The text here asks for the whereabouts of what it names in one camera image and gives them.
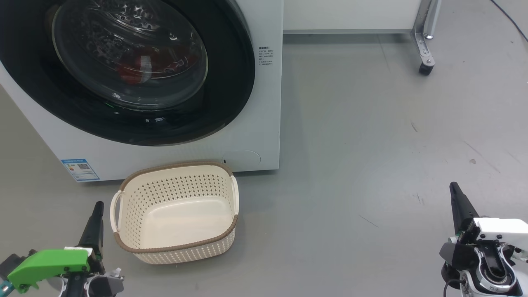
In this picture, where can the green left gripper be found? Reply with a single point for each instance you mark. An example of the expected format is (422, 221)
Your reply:
(49, 264)

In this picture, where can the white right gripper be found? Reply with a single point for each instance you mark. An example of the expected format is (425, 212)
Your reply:
(499, 231)

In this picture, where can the red basketball jersey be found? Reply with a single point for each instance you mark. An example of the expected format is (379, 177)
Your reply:
(136, 66)

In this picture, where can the grey washing machine door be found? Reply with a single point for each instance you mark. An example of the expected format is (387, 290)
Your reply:
(231, 82)

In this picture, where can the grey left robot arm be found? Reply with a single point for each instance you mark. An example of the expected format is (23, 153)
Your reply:
(108, 286)

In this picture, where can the cream perforated laundry basket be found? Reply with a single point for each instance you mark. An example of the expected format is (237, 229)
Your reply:
(185, 218)

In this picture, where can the white front-load washing machine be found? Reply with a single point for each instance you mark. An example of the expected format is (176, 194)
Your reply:
(264, 123)

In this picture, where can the blue energy label sticker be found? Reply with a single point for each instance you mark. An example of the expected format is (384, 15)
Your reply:
(80, 170)

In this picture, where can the black caster wheel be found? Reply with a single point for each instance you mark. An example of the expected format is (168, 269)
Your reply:
(426, 69)

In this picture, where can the round drain filter cover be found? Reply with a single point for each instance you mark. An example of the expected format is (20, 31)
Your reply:
(243, 157)

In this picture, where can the metal partition stand leg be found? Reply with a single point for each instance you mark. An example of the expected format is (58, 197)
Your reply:
(423, 37)

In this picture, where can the white partition panel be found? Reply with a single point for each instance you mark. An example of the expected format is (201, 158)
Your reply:
(350, 14)

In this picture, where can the small black text label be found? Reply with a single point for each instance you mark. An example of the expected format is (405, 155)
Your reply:
(265, 55)

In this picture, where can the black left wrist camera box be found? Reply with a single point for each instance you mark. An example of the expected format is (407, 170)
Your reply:
(10, 264)

